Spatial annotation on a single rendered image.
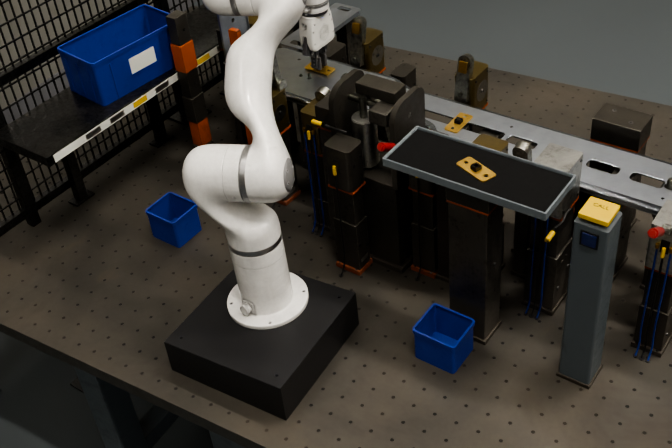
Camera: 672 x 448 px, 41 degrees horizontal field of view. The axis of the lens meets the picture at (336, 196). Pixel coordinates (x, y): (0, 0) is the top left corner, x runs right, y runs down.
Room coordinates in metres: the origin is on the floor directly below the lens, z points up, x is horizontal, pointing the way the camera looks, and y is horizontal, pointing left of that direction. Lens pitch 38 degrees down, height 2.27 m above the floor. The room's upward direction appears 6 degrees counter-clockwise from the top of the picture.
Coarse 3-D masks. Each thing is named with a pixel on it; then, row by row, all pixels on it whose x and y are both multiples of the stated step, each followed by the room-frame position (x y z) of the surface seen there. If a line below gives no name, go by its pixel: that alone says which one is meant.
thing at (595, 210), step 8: (592, 200) 1.31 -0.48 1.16; (600, 200) 1.31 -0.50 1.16; (584, 208) 1.29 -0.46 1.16; (592, 208) 1.29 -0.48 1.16; (600, 208) 1.29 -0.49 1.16; (608, 208) 1.29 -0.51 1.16; (616, 208) 1.28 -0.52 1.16; (584, 216) 1.28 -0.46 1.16; (592, 216) 1.27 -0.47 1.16; (600, 216) 1.27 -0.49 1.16; (608, 216) 1.26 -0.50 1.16; (600, 224) 1.26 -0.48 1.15; (608, 224) 1.25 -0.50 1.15
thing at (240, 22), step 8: (224, 16) 2.31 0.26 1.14; (232, 16) 2.33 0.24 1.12; (240, 16) 2.36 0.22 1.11; (224, 24) 2.30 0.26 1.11; (232, 24) 2.33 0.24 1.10; (240, 24) 2.35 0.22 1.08; (248, 24) 2.37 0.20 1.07; (224, 32) 2.30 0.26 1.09; (224, 40) 2.29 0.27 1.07; (224, 48) 2.28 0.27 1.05
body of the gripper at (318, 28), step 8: (328, 8) 2.20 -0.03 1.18; (304, 16) 2.16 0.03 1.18; (312, 16) 2.15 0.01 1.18; (320, 16) 2.17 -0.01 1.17; (328, 16) 2.20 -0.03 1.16; (304, 24) 2.16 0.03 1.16; (312, 24) 2.15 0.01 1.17; (320, 24) 2.16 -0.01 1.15; (328, 24) 2.19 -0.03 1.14; (304, 32) 2.15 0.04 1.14; (312, 32) 2.14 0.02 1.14; (320, 32) 2.16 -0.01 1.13; (328, 32) 2.19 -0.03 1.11; (312, 40) 2.14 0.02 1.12; (320, 40) 2.16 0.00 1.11; (328, 40) 2.19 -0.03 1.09; (312, 48) 2.14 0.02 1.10; (320, 48) 2.16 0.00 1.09
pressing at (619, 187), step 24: (288, 48) 2.34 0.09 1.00; (288, 72) 2.20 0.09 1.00; (312, 72) 2.18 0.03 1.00; (336, 72) 2.17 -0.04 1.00; (288, 96) 2.07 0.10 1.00; (312, 96) 2.06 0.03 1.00; (432, 96) 1.99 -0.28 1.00; (432, 120) 1.88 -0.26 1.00; (480, 120) 1.86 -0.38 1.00; (504, 120) 1.85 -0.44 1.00; (576, 144) 1.72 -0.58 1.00; (600, 144) 1.71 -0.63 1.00; (624, 168) 1.61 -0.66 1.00; (648, 168) 1.60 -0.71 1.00; (600, 192) 1.53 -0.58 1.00; (624, 192) 1.52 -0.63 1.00; (648, 192) 1.51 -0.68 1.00
